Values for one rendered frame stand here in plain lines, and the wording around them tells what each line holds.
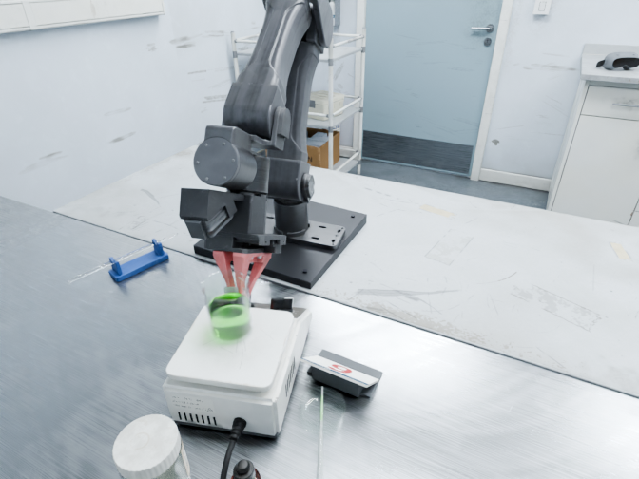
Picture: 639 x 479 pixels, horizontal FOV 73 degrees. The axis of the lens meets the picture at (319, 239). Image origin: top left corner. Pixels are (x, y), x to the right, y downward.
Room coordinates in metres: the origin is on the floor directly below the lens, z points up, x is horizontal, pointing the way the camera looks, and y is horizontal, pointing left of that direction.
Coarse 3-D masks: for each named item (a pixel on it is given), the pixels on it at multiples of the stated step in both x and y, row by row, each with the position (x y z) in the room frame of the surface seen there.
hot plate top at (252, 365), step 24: (264, 312) 0.42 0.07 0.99; (288, 312) 0.42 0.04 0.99; (192, 336) 0.38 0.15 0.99; (264, 336) 0.37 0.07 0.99; (288, 336) 0.38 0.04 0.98; (192, 360) 0.34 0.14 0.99; (216, 360) 0.34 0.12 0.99; (240, 360) 0.34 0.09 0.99; (264, 360) 0.34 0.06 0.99; (216, 384) 0.31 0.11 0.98; (240, 384) 0.31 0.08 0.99; (264, 384) 0.30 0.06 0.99
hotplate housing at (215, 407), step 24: (288, 360) 0.36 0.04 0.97; (168, 384) 0.32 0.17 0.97; (192, 384) 0.32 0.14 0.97; (288, 384) 0.35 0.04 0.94; (168, 408) 0.32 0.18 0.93; (192, 408) 0.31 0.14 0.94; (216, 408) 0.31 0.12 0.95; (240, 408) 0.30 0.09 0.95; (264, 408) 0.30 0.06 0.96; (240, 432) 0.29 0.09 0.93; (264, 432) 0.30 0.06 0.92
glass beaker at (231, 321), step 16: (224, 272) 0.41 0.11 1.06; (240, 272) 0.41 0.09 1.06; (208, 288) 0.39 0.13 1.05; (224, 288) 0.41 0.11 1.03; (240, 288) 0.41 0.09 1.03; (208, 304) 0.37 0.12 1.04; (224, 304) 0.36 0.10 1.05; (240, 304) 0.37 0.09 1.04; (208, 320) 0.37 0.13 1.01; (224, 320) 0.36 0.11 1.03; (240, 320) 0.36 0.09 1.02; (224, 336) 0.36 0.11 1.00; (240, 336) 0.36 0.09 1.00
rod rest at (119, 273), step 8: (152, 240) 0.68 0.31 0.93; (160, 248) 0.66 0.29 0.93; (144, 256) 0.66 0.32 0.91; (152, 256) 0.66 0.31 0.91; (160, 256) 0.66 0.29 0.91; (112, 264) 0.62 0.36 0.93; (128, 264) 0.64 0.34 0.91; (136, 264) 0.64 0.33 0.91; (144, 264) 0.64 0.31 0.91; (152, 264) 0.65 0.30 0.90; (112, 272) 0.62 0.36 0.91; (120, 272) 0.61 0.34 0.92; (128, 272) 0.61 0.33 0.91; (136, 272) 0.62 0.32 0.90; (120, 280) 0.60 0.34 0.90
